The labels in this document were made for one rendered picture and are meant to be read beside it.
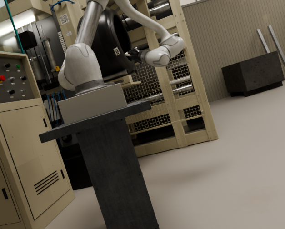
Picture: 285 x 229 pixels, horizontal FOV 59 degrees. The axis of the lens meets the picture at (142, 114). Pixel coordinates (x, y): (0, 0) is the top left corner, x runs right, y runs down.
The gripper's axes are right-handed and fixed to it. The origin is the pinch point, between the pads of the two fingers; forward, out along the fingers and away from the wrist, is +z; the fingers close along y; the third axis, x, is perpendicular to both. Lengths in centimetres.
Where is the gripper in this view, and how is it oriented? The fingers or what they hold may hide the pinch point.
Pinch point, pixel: (128, 54)
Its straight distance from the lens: 193.2
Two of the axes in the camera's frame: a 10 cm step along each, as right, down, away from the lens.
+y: 3.6, 7.5, 5.5
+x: 7.2, -6.0, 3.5
